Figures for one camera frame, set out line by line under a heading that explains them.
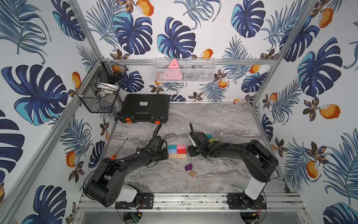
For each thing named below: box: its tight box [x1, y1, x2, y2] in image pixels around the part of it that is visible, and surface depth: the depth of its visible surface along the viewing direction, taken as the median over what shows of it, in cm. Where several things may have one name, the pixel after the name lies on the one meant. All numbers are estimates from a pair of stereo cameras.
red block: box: [177, 148, 187, 154], surface depth 95 cm
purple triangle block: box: [184, 163, 193, 172], surface depth 88 cm
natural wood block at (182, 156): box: [177, 153, 187, 159], surface depth 92 cm
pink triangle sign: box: [165, 58, 183, 81], surface depth 92 cm
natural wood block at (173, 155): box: [168, 153, 178, 159], surface depth 92 cm
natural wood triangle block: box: [189, 170, 197, 179], surface depth 86 cm
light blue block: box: [167, 148, 178, 154], surface depth 94 cm
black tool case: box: [117, 93, 170, 125], surface depth 112 cm
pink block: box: [176, 144, 186, 150], surface depth 94 cm
